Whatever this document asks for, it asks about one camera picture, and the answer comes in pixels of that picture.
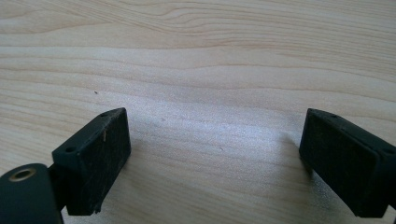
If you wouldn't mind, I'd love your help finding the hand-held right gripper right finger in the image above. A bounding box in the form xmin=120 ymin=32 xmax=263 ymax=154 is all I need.
xmin=299 ymin=107 xmax=396 ymax=218

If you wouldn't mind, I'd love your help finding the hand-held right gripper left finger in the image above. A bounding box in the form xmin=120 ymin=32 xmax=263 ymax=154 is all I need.
xmin=51 ymin=107 xmax=132 ymax=217

